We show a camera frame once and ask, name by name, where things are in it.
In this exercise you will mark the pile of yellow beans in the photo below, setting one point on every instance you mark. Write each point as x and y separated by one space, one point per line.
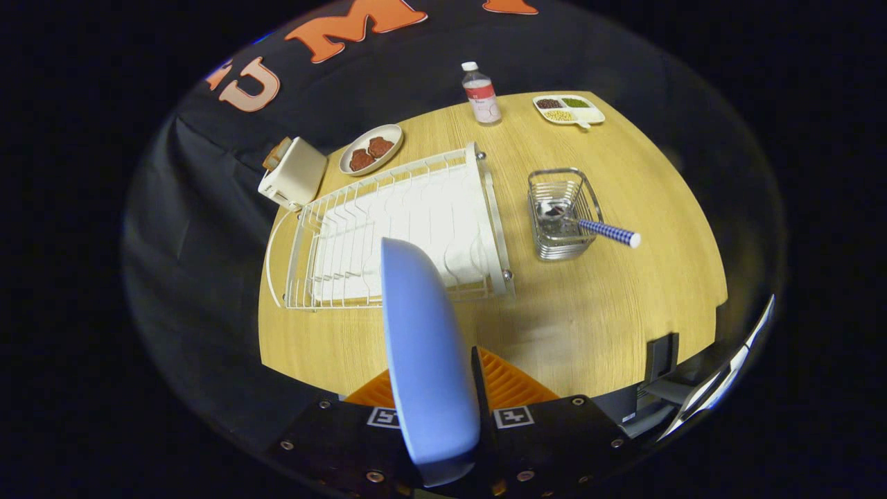
560 116

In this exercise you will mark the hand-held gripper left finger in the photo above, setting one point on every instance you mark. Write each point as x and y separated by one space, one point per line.
346 443

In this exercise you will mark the blue plate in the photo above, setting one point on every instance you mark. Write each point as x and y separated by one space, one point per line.
423 346

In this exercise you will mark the black backdrop cloth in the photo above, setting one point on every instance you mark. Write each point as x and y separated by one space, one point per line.
208 242

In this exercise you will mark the pile of dark beans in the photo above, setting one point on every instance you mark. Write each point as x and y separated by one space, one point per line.
549 103

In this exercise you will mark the brown toast slice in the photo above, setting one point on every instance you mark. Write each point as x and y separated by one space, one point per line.
271 161
283 145

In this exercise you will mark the pile of green beans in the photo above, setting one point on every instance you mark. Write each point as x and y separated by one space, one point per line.
575 102

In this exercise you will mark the clear bottle with red label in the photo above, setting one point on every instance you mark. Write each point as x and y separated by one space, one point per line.
483 100

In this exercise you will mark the white toaster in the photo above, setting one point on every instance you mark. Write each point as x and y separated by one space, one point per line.
298 174

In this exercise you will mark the white oval dish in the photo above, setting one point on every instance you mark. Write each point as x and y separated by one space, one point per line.
360 142

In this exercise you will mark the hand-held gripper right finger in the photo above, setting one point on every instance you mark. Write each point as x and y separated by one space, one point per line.
486 423

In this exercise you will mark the red meat piece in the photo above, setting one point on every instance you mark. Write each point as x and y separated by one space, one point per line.
380 147
361 160

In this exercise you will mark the white divided snack dish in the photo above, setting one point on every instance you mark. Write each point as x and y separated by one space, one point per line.
592 116

